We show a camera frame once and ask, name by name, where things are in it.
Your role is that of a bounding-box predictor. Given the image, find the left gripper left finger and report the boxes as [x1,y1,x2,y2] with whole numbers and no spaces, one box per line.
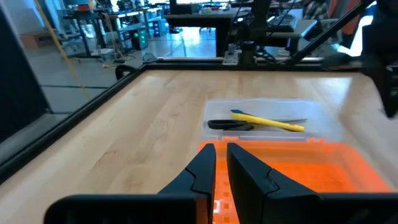
[43,143,217,224]

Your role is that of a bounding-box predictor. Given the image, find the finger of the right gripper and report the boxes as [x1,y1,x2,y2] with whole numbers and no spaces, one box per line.
[374,70,398,119]

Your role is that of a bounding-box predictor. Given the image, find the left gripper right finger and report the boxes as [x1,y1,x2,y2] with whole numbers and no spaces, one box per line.
[226,142,398,224]

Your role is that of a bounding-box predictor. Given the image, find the orange translucent box lid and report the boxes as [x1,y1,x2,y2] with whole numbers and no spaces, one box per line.
[197,139,394,224]

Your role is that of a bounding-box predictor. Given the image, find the yellow highlighter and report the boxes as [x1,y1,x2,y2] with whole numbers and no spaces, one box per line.
[230,112,305,133]

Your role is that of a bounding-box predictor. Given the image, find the black handled scissors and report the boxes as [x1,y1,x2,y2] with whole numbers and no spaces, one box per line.
[207,118,308,131]

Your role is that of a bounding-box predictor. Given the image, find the clear plastic supply box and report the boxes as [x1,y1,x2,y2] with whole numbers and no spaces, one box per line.
[201,98,343,142]

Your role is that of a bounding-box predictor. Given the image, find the brown cardboard box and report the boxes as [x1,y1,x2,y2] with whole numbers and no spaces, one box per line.
[20,30,52,50]

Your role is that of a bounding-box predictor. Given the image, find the person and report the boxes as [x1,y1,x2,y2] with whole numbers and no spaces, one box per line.
[303,0,363,35]

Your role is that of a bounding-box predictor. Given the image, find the grey office desk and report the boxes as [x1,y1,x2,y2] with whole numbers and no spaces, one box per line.
[267,18,318,55]

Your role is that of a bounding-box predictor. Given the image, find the black computer keyboard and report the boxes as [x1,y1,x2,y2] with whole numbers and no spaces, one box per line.
[266,14,299,32]

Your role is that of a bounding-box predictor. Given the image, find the black curved object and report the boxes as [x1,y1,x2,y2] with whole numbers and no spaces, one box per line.
[114,64,140,81]

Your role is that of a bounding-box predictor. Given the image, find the white mounting plate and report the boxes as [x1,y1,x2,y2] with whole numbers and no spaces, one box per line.
[222,49,241,65]

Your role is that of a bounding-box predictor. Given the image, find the device with green light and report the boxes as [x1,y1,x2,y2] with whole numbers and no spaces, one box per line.
[130,29,149,50]

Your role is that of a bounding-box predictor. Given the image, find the black curtain panel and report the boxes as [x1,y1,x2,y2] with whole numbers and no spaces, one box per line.
[0,6,52,144]

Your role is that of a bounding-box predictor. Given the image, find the black office desk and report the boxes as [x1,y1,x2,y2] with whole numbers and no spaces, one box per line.
[164,12,249,57]

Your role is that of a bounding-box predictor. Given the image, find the cluttered metal workbench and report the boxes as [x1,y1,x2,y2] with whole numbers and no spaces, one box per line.
[105,7,165,54]

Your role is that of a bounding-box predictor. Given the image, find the black diagonal frame strut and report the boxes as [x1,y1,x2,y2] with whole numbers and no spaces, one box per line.
[285,0,376,65]

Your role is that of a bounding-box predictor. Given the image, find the black table edge rail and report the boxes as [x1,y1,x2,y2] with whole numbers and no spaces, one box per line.
[0,60,374,184]

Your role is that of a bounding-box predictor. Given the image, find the yellow hanging cable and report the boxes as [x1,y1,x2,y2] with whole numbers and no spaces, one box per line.
[33,0,93,101]

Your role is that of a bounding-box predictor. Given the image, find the metal frame shelf table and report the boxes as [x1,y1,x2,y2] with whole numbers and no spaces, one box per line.
[62,6,109,58]

